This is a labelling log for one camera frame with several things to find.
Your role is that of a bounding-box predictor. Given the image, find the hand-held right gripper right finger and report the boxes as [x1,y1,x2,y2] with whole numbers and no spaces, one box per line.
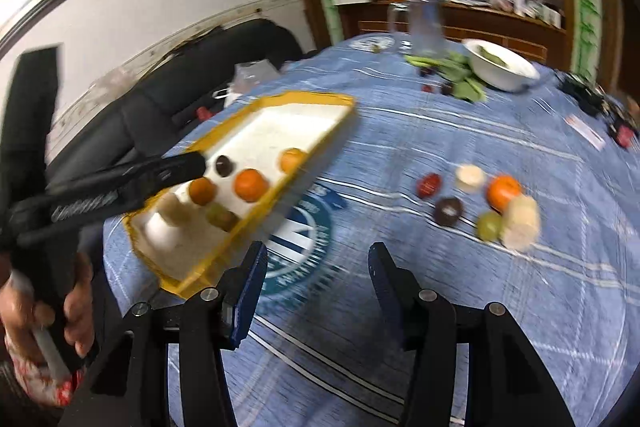
[367,243,576,427]

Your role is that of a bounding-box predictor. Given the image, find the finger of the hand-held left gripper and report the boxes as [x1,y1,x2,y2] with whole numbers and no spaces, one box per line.
[120,151,207,188]

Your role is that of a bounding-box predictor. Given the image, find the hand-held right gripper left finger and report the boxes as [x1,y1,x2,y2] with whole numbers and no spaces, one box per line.
[60,241,268,427]

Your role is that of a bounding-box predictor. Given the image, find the small orange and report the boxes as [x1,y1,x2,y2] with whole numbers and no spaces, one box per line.
[278,148,308,174]
[188,177,218,206]

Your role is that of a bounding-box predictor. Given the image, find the green brown kiwi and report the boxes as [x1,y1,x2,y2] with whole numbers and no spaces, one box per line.
[207,204,240,232]

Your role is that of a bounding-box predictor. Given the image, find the medium orange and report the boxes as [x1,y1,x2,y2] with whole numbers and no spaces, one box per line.
[234,168,268,202]

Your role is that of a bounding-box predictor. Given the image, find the dark brown round fruit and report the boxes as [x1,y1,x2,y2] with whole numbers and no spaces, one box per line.
[432,197,464,228]

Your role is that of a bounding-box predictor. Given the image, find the red date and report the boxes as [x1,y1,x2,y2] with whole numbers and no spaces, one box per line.
[417,173,443,198]

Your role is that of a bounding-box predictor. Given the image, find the yellow rimmed white tray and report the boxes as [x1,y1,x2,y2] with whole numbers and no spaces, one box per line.
[122,91,358,300]

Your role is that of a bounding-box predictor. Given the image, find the green round fruit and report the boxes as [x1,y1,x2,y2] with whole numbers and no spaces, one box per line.
[475,211,503,242]

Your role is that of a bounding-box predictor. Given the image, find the white round fruit slice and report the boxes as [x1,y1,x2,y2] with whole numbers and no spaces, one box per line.
[456,164,487,194]

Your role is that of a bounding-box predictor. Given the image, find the beige sugarcane piece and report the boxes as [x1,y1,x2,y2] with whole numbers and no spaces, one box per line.
[500,196,541,252]

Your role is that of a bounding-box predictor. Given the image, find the large orange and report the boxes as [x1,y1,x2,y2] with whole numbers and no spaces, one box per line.
[487,175,523,214]

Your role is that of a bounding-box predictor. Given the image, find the person's left hand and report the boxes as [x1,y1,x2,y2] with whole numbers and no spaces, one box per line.
[0,252,98,368]

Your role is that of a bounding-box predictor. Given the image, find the black sofa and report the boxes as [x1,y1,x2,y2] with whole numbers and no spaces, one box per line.
[47,18,306,188]

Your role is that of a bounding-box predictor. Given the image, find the white plastic bag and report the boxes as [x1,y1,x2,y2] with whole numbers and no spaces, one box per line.
[212,59,281,108]

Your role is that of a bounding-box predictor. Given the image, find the loose green leaves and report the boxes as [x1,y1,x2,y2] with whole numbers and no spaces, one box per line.
[404,52,488,102]

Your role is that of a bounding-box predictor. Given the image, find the white bowl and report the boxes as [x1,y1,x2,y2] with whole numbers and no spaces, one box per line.
[462,38,542,92]

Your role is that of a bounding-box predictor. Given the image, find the white paper card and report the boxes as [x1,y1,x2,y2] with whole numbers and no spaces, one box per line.
[562,114,608,152]

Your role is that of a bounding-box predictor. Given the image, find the green leaves in bowl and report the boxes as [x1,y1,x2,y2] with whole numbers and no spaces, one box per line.
[475,46,511,68]

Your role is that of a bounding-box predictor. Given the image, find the clear glass pitcher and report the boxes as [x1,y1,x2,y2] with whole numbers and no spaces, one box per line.
[387,0,446,55]

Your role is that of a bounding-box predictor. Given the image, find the wooden counter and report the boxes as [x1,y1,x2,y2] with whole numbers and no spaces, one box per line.
[345,0,571,58]

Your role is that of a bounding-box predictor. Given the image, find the black electronic device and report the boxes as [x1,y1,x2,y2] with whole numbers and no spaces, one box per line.
[557,72,608,115]

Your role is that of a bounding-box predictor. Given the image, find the red cylindrical device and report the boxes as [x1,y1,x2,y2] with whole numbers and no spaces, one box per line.
[612,119,640,150]

